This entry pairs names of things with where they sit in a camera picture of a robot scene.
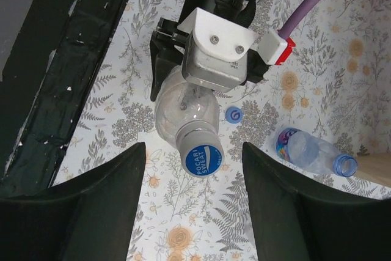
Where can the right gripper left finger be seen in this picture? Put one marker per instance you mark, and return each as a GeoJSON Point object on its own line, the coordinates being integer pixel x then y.
{"type": "Point", "coordinates": [89, 217]}

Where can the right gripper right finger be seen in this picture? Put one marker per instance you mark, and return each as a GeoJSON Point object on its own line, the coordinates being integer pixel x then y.
{"type": "Point", "coordinates": [296, 218]}

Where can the clear bottle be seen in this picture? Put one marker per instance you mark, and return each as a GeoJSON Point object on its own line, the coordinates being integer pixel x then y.
{"type": "Point", "coordinates": [180, 102]}

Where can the blue bottle cap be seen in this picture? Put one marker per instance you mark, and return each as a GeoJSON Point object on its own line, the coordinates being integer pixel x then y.
{"type": "Point", "coordinates": [233, 115]}
{"type": "Point", "coordinates": [200, 149]}

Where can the small blue-label water bottle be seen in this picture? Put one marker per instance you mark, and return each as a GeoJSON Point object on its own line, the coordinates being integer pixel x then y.
{"type": "Point", "coordinates": [313, 154]}

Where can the floral table mat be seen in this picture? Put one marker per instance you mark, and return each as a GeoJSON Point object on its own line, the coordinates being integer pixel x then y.
{"type": "Point", "coordinates": [335, 85]}

